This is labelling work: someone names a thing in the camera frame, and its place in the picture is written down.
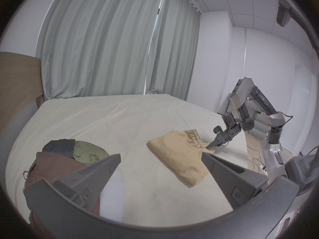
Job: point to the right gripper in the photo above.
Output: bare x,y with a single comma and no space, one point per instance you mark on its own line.
224,138

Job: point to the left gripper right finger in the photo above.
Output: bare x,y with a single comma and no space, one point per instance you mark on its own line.
224,180

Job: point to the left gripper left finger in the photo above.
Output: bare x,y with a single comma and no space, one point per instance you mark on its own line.
92,180

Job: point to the tan shorts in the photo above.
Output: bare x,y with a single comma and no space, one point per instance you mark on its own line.
179,153

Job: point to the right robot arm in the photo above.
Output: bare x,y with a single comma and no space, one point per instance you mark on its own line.
243,88

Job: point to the bed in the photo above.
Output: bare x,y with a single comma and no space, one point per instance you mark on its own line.
112,123

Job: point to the white garment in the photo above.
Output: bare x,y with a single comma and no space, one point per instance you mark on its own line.
113,198

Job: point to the green garment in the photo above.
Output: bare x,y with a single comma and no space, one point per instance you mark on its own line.
88,152

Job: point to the brown garment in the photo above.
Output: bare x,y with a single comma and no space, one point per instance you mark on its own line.
49,165

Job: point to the black garment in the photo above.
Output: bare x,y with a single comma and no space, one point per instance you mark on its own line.
58,147

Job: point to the window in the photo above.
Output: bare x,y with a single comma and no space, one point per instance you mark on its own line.
145,88

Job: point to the grey-green curtain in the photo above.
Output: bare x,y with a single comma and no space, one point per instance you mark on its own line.
99,38
174,48

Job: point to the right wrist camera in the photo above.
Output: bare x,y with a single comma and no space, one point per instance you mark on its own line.
218,129

